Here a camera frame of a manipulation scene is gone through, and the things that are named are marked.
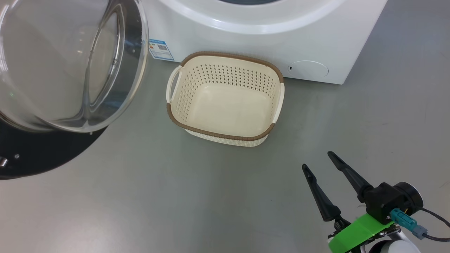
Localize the black right camera cable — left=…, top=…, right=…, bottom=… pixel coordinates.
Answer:
left=420, top=208, right=450, bottom=242

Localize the glass washing machine door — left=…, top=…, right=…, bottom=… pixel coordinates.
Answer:
left=0, top=0, right=150, bottom=180

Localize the blue energy label sticker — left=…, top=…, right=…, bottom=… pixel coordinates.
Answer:
left=149, top=39, right=175, bottom=61

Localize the round white filter cover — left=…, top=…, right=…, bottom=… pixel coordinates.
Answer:
left=288, top=60, right=329, bottom=78

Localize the teal right camera connector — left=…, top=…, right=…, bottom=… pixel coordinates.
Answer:
left=390, top=208, right=428, bottom=240

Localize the white front-load washing machine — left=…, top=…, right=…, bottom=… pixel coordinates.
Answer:
left=142, top=0, right=388, bottom=85

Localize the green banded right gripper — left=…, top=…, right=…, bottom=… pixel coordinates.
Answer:
left=302, top=151, right=401, bottom=253

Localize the cream perforated laundry basket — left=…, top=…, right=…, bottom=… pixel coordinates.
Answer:
left=166, top=51, right=285, bottom=147

